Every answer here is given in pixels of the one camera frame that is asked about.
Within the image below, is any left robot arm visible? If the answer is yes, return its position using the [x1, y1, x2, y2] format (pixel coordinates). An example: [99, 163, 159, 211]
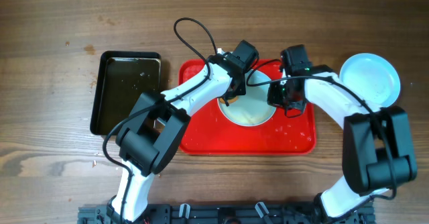
[108, 52, 259, 223]

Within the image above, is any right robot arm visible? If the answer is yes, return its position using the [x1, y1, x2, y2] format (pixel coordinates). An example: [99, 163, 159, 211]
[268, 68, 418, 223]

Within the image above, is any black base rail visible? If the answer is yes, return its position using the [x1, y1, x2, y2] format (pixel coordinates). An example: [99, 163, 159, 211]
[77, 202, 376, 224]

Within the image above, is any green orange sponge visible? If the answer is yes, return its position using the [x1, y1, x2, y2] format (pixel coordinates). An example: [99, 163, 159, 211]
[219, 96, 239, 104]

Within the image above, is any red plastic tray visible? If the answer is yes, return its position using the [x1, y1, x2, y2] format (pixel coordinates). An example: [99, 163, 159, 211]
[178, 58, 317, 156]

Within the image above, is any white plate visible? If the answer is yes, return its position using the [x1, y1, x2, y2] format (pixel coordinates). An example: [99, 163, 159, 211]
[218, 85, 276, 127]
[339, 53, 401, 107]

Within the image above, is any black water basin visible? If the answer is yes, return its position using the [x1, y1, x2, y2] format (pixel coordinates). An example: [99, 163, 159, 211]
[90, 50, 162, 135]

